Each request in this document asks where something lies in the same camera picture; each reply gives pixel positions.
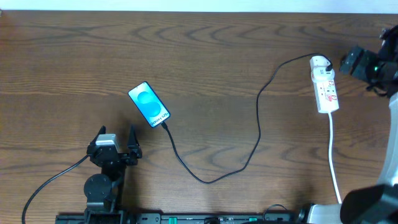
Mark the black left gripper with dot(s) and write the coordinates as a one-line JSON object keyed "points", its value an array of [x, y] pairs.
{"points": [[123, 157]]}

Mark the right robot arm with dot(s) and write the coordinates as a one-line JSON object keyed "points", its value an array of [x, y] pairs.
{"points": [[376, 203]]}

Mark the blue Galaxy smartphone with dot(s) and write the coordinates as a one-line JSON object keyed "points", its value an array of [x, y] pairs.
{"points": [[149, 104]]}

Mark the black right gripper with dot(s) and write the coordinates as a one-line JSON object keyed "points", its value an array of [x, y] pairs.
{"points": [[352, 63]]}

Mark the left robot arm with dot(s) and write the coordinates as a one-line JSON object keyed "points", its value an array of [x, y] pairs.
{"points": [[104, 191]]}

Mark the white USB charger adapter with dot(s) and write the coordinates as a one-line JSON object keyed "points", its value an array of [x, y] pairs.
{"points": [[320, 61]]}

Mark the white power strip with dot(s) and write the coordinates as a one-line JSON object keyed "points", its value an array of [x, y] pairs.
{"points": [[325, 90]]}

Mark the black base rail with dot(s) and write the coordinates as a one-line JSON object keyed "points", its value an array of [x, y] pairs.
{"points": [[156, 218]]}

